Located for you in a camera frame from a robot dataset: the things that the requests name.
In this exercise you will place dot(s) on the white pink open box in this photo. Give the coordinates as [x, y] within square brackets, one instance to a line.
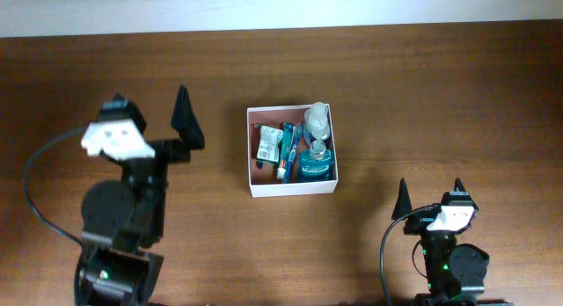
[262, 181]

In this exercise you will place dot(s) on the white green soap packet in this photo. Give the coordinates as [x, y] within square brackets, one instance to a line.
[269, 145]

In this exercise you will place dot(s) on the blue white toothbrush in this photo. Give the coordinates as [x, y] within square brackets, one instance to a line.
[298, 131]

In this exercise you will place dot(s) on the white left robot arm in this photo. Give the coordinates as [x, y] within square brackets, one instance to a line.
[124, 217]

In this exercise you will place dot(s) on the blue mouthwash bottle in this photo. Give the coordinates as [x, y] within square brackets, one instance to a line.
[315, 164]

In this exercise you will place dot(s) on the green toothpaste tube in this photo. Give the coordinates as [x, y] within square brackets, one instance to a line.
[286, 143]

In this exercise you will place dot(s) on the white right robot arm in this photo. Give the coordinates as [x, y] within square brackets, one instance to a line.
[455, 272]

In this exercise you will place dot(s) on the clear sanitizer bottle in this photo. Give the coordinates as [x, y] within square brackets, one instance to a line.
[316, 123]

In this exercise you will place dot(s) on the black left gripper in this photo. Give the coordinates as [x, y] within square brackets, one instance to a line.
[184, 122]

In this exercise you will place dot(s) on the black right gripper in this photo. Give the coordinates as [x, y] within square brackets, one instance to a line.
[419, 220]

